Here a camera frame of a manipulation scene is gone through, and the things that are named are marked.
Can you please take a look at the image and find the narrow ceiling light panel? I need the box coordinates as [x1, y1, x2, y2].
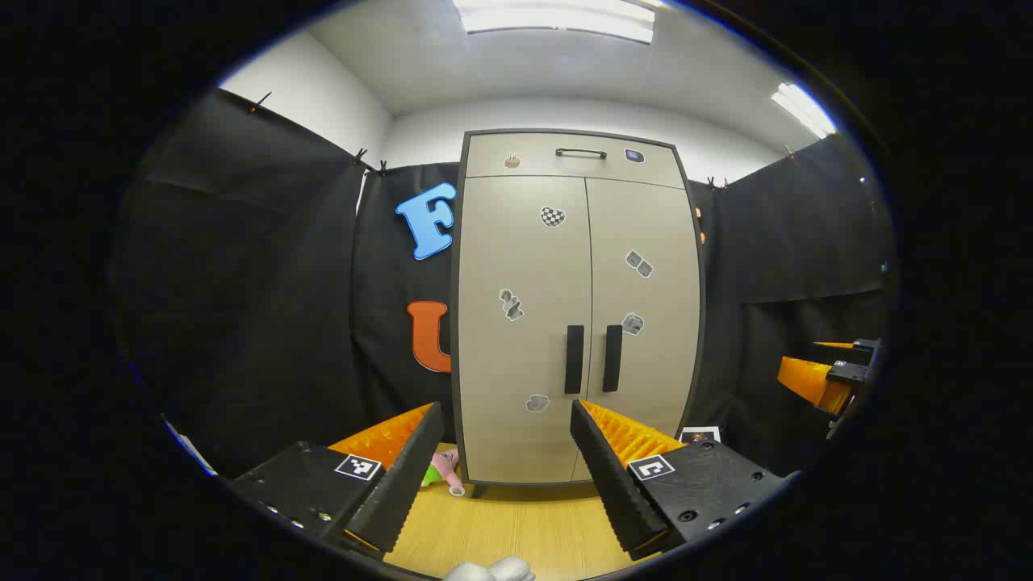
[769, 82, 838, 140]

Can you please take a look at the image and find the black backdrop cloth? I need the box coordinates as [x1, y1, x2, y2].
[113, 87, 897, 485]

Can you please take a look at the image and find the cabinet door with checkered sticker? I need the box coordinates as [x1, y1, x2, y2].
[458, 176, 594, 485]

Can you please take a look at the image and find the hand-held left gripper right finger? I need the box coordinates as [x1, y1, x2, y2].
[569, 399, 790, 562]

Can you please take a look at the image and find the beige double-door shoe cabinet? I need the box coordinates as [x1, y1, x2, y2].
[450, 129, 708, 490]

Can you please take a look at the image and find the cabinet door with grey stickers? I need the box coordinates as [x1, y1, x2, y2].
[575, 178, 701, 483]

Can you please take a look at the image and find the large ceiling light panel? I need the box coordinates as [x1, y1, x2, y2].
[452, 0, 656, 45]

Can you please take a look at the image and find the beige cabinet drawer front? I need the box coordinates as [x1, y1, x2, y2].
[466, 133, 685, 189]

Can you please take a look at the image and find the pink and green plush toy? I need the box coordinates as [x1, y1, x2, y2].
[420, 449, 466, 496]

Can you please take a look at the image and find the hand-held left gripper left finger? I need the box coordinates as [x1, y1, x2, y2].
[230, 402, 446, 562]

